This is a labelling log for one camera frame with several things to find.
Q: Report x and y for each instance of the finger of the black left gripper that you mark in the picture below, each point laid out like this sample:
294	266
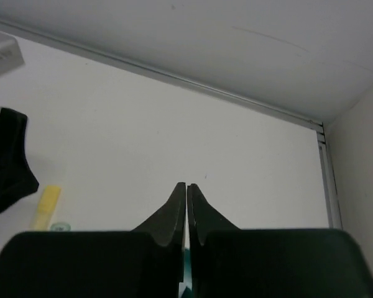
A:
17	180

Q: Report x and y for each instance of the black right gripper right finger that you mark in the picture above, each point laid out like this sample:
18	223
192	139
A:
203	218

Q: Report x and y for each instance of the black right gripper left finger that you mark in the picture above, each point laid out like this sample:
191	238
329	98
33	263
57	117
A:
167	224

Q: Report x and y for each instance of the yellow highlighter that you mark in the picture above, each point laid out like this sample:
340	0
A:
45	208

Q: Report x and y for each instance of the teal round organizer container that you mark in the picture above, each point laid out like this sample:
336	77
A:
185	287

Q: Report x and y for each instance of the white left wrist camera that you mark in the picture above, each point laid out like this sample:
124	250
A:
10	54

